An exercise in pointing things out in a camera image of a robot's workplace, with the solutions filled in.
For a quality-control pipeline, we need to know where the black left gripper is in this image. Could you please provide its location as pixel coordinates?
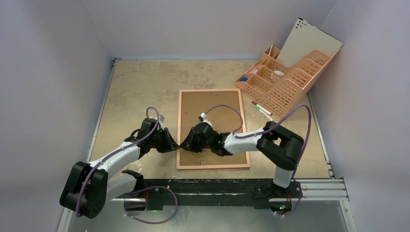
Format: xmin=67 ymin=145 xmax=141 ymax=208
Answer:
xmin=149 ymin=128 xmax=179 ymax=153

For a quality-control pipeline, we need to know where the pink picture frame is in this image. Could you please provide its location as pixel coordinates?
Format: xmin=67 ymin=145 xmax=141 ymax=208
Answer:
xmin=176 ymin=88 xmax=251 ymax=170

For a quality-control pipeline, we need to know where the brown cardboard backing board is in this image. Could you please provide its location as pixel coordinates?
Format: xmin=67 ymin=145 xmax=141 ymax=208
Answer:
xmin=179 ymin=91 xmax=248 ymax=166

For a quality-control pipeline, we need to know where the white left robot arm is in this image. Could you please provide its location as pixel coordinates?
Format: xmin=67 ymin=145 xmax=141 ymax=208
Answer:
xmin=59 ymin=118 xmax=178 ymax=219

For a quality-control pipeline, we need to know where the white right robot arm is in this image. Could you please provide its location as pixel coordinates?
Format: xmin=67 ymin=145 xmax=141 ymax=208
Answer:
xmin=179 ymin=121 xmax=306 ymax=197

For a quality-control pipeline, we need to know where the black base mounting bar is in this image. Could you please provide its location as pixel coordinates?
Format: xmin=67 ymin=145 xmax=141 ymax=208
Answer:
xmin=126 ymin=178 xmax=303 ymax=214

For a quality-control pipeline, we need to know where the green marker pen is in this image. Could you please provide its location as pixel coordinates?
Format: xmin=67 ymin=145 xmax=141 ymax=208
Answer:
xmin=254 ymin=105 xmax=273 ymax=121

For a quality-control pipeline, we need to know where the orange plastic desk organizer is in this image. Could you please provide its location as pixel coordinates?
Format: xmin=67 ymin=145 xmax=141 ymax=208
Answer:
xmin=234 ymin=47 xmax=332 ymax=118

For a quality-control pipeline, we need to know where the green white pen upright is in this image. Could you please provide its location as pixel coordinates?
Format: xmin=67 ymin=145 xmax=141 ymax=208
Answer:
xmin=268 ymin=44 xmax=274 ymax=57

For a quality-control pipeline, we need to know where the grey perforated board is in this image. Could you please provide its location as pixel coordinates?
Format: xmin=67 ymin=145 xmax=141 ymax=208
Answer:
xmin=277 ymin=18 xmax=343 ymax=67

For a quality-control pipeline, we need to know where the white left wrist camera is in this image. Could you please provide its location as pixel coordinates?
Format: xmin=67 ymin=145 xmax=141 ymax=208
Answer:
xmin=157 ymin=115 xmax=165 ymax=130

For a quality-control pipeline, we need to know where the aluminium rail frame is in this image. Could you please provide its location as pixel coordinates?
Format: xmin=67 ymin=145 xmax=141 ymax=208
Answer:
xmin=58 ymin=58 xmax=358 ymax=232

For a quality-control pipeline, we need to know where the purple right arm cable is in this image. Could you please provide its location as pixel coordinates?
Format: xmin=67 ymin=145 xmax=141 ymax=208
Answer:
xmin=200 ymin=104 xmax=312 ymax=218

